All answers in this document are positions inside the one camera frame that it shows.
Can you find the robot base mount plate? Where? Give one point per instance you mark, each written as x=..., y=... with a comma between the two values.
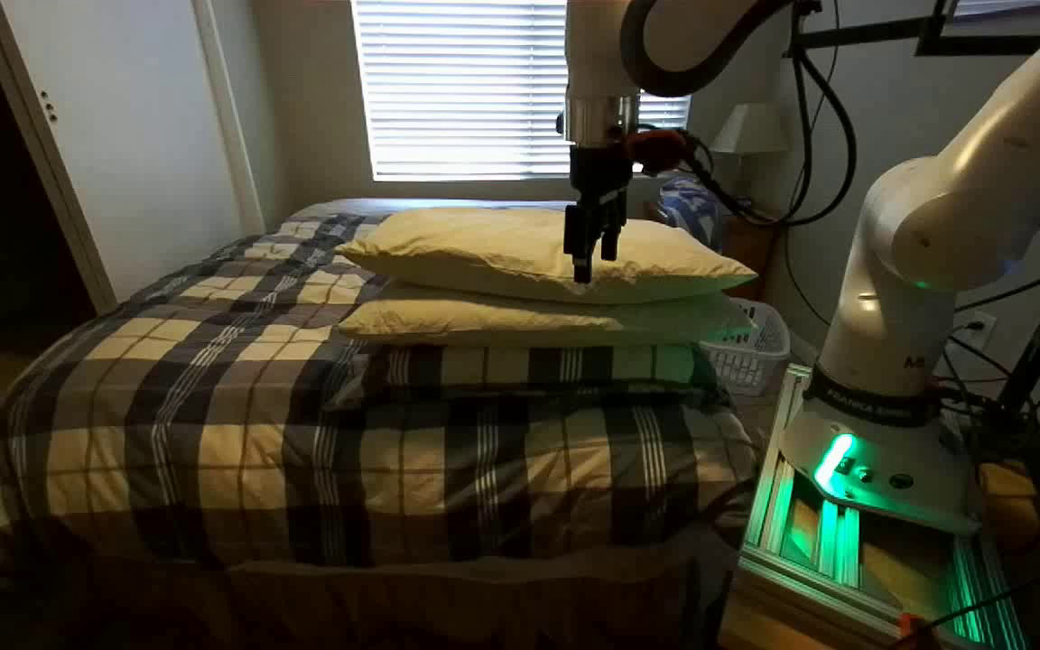
x=870, y=539

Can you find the brown bed skirt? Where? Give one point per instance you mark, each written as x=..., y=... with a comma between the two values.
x=652, y=596

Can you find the white table lamp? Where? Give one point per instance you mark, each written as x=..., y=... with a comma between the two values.
x=752, y=129

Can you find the cream pillow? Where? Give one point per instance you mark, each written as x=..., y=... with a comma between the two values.
x=415, y=315
x=521, y=255

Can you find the white laundry basket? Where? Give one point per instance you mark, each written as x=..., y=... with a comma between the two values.
x=748, y=362

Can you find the white window blinds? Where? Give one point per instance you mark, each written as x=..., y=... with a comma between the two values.
x=459, y=92

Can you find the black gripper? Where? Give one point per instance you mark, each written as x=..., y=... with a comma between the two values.
x=600, y=178

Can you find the plaid bed comforter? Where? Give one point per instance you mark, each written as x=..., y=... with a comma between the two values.
x=222, y=418

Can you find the white closet door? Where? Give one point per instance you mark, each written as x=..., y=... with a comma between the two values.
x=129, y=117

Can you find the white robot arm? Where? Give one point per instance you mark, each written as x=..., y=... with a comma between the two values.
x=927, y=233

